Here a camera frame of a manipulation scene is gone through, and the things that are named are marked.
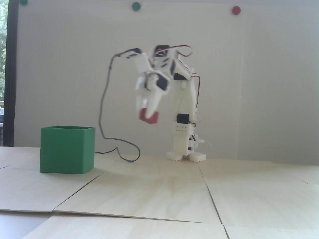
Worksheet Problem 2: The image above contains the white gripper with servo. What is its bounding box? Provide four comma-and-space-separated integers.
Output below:
135, 57, 173, 120

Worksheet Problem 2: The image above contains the red block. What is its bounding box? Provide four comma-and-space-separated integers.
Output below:
139, 108, 160, 125

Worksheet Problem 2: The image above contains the green box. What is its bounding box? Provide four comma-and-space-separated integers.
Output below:
39, 125, 96, 175

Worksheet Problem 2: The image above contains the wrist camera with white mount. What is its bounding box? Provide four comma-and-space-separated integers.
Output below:
117, 48, 153, 73

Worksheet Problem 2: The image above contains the thin black camera cable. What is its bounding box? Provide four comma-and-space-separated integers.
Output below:
96, 51, 141, 164

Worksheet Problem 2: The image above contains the red looped servo cable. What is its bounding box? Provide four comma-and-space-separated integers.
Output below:
155, 45, 195, 58

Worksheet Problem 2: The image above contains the white cable at arm base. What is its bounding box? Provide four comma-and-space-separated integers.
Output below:
199, 139, 213, 158

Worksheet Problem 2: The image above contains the black window frame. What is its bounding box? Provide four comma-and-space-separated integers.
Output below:
2, 0, 19, 147

